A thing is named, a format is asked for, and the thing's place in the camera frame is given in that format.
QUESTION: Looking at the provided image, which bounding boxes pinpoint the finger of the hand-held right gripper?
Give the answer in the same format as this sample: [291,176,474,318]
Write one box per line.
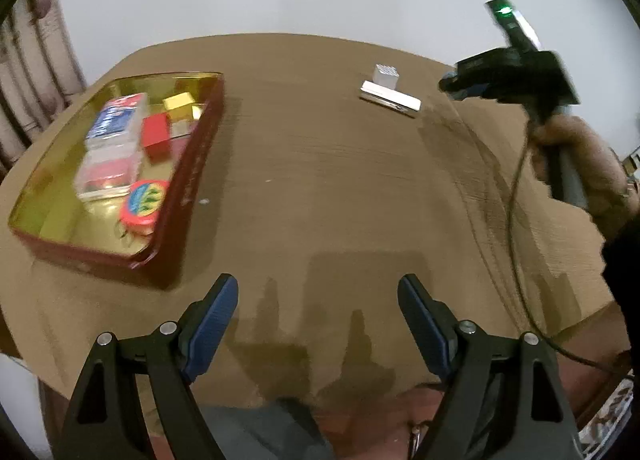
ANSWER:
[454,54,503,79]
[438,72,502,102]

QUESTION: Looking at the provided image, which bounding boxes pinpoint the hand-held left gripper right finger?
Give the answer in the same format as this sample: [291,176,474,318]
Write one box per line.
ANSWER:
[397,274,586,460]

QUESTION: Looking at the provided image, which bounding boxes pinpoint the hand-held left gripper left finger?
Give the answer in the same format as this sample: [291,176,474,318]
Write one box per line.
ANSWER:
[52,274,239,460]

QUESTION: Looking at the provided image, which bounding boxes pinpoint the red tape measure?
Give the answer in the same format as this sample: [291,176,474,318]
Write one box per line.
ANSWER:
[118,179,171,235]

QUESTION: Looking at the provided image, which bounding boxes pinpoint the clear box with red contents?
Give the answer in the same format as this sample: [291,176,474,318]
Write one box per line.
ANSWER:
[74,146,144,203]

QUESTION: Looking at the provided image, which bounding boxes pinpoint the red tin box gold inside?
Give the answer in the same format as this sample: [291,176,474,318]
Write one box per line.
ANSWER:
[7,72,225,271]

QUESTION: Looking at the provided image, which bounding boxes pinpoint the red wooden block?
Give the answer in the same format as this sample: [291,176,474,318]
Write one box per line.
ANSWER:
[141,113,174,161]

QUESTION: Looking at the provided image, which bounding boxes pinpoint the yellow block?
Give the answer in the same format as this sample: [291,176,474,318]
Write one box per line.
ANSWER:
[162,92,197,121]

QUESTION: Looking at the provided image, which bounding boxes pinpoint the clear box with blue label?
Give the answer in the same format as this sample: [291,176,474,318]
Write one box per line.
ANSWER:
[84,92,152,153]

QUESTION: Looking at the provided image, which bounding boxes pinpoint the person's right hand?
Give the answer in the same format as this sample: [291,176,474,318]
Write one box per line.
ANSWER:
[529,114,635,241]

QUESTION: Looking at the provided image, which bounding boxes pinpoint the silver metal bar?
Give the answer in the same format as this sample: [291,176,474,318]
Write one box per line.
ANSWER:
[359,80,422,119]

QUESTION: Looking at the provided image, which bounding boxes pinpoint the white dotted block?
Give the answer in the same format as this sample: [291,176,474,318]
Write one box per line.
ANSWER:
[372,63,400,88]

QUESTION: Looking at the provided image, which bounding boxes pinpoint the person's grey trouser leg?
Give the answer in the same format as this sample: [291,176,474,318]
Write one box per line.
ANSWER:
[197,397,335,460]

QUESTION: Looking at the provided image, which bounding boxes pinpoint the patterned cloth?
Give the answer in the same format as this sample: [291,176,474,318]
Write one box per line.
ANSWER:
[577,377,637,458]

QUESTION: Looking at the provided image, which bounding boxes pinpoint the patterned beige curtain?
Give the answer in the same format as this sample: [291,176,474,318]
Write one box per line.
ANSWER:
[0,0,88,181]

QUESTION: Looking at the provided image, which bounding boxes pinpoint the black cable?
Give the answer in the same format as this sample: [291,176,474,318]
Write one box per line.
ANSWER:
[506,107,636,382]

